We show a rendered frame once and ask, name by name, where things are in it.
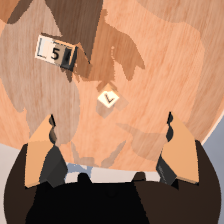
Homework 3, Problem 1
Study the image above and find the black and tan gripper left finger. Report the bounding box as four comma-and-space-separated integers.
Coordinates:
3, 114, 68, 224

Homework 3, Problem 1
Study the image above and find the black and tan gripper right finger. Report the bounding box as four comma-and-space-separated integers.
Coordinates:
156, 111, 221, 224

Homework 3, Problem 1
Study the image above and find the beige cube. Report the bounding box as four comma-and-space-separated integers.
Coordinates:
46, 42, 72, 66
97, 84, 119, 108

